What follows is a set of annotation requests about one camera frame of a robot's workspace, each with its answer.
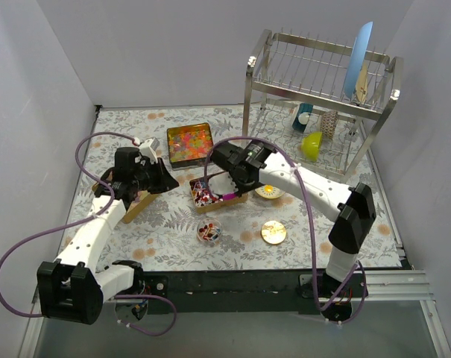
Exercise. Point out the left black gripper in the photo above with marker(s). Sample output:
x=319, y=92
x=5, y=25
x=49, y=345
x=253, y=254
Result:
x=155, y=177

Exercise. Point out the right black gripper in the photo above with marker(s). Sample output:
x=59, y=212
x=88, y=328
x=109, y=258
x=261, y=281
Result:
x=224, y=156

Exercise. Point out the gold tin with pale candies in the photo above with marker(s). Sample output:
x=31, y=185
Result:
x=139, y=205

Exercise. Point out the magenta plastic scoop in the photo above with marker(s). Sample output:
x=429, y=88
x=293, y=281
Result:
x=229, y=196

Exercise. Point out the gold tin with jelly candies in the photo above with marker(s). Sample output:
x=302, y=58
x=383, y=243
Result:
x=188, y=145

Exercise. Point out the gold tin with lollipops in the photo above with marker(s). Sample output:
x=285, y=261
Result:
x=203, y=201

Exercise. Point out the clear glass jar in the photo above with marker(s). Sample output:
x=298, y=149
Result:
x=209, y=231

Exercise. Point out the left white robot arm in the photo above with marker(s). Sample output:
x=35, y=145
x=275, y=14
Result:
x=70, y=288

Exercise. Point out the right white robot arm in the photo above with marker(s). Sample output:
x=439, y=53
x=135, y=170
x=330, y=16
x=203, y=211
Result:
x=351, y=209

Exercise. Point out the patterned ceramic bowl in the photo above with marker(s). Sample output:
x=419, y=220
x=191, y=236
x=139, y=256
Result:
x=269, y=192

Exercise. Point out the floral tablecloth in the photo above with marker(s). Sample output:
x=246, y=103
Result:
x=163, y=236

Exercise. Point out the round gold lid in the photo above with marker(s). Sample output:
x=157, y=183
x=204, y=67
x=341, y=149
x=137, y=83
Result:
x=273, y=232

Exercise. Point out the yellow-green plastic bowl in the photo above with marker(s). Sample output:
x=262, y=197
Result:
x=311, y=145

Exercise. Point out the teal cup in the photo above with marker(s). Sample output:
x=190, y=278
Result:
x=301, y=117

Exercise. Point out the patterned mug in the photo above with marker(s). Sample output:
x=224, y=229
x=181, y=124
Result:
x=328, y=123

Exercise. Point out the steel dish rack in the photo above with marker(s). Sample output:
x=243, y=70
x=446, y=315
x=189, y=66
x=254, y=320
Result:
x=285, y=70

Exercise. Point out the cream patterned plate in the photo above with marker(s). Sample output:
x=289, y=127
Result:
x=361, y=87

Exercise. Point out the blue plate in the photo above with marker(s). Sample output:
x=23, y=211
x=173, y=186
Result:
x=356, y=59

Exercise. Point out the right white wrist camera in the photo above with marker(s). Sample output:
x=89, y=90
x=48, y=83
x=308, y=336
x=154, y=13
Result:
x=221, y=184

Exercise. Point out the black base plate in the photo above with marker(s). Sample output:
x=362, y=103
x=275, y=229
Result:
x=242, y=291

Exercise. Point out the aluminium rail frame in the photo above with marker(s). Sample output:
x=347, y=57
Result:
x=396, y=317

